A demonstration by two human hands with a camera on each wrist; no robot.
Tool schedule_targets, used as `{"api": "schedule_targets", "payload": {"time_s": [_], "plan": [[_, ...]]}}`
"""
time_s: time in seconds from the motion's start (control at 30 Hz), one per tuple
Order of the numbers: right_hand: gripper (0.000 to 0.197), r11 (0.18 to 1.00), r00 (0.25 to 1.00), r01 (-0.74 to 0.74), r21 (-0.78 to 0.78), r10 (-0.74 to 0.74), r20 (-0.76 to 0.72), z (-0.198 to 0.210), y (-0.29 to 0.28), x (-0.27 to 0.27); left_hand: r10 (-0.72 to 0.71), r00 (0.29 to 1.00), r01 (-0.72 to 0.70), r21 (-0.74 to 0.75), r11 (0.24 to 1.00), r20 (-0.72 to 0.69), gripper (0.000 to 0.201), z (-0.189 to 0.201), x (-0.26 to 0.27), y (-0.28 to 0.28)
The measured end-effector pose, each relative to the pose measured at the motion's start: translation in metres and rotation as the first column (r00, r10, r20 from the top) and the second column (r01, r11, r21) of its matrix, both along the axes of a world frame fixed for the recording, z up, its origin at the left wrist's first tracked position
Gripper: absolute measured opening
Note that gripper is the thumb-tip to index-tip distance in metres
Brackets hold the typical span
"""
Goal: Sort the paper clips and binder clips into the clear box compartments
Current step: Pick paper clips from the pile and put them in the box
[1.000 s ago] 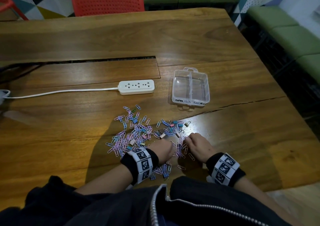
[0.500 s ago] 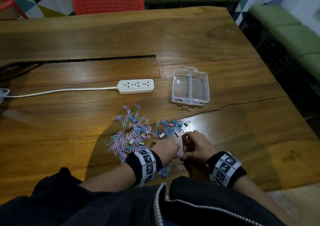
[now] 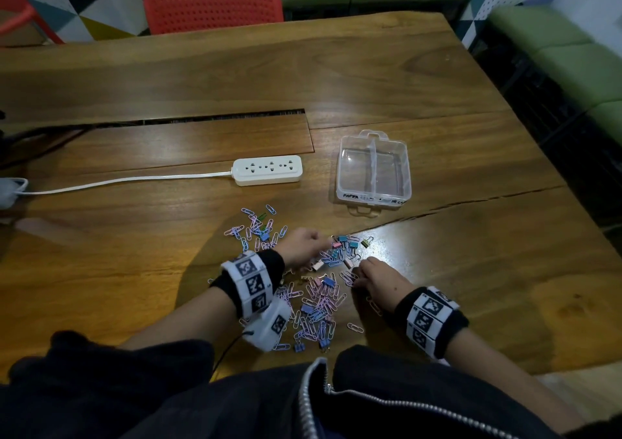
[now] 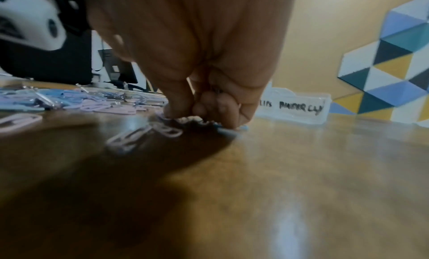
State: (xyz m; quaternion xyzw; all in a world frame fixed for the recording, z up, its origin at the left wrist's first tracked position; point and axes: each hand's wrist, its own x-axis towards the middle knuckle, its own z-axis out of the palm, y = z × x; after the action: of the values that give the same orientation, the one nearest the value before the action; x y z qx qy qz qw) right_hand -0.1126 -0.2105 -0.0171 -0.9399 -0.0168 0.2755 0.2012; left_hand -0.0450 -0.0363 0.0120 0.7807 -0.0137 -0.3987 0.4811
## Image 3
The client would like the person's right hand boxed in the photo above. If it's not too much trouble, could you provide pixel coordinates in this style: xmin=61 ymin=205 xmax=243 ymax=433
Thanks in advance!
xmin=353 ymin=256 xmax=419 ymax=314

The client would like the person's left hand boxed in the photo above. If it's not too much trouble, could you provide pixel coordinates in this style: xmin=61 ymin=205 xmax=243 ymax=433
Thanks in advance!
xmin=274 ymin=227 xmax=332 ymax=270

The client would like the scatter of small binder clips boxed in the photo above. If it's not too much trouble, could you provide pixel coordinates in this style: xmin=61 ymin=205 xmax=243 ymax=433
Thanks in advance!
xmin=286 ymin=233 xmax=375 ymax=353

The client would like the pile of pastel paper clips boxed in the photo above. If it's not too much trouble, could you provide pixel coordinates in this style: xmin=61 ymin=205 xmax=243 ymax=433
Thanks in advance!
xmin=207 ymin=204 xmax=378 ymax=352

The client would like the clear plastic compartment box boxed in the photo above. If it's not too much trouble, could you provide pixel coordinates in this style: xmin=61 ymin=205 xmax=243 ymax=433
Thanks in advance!
xmin=335 ymin=129 xmax=413 ymax=218

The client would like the person's right forearm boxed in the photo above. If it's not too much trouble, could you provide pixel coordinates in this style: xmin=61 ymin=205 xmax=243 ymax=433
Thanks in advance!
xmin=444 ymin=326 xmax=584 ymax=434

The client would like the person's left forearm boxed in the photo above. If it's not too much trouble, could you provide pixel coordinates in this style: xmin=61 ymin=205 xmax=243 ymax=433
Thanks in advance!
xmin=119 ymin=286 xmax=242 ymax=352

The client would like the white power strip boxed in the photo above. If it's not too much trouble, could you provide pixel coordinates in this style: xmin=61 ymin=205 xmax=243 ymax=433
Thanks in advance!
xmin=231 ymin=155 xmax=304 ymax=187

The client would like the black zip jacket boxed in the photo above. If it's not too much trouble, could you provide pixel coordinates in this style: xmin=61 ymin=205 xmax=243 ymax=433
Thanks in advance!
xmin=0 ymin=330 xmax=622 ymax=439

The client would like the red perforated plastic chair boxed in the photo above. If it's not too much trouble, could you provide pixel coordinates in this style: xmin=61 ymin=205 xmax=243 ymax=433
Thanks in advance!
xmin=141 ymin=0 xmax=285 ymax=36

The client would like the grey power adapter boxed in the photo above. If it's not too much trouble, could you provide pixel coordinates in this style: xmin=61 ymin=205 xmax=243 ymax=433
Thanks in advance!
xmin=0 ymin=177 xmax=29 ymax=210

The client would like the thin black camera cable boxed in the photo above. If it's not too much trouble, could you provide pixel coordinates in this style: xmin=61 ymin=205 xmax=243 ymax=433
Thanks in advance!
xmin=211 ymin=330 xmax=253 ymax=376

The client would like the white power strip cable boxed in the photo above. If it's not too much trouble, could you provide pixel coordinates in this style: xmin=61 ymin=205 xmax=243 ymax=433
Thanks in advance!
xmin=17 ymin=171 xmax=234 ymax=197

